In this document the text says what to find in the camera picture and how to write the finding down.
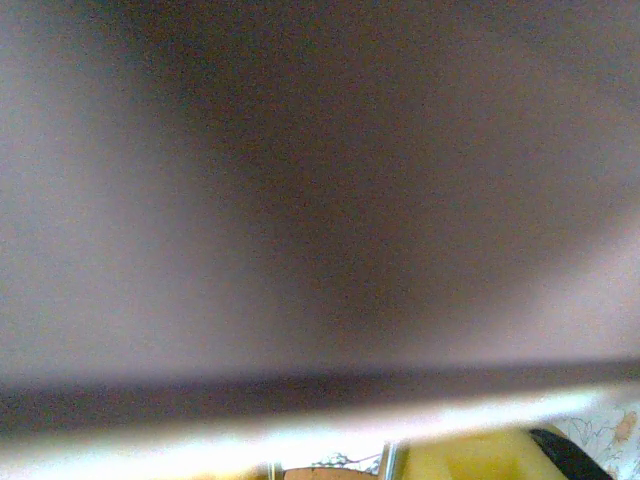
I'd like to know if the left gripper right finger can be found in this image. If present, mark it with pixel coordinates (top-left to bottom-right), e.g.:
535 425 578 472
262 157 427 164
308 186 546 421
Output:
402 427 619 480

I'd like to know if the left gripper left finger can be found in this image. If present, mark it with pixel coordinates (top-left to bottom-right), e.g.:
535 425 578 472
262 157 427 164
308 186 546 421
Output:
149 451 274 480

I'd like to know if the pink tin box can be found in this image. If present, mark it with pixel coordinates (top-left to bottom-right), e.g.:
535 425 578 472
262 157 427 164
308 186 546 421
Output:
0 0 640 469

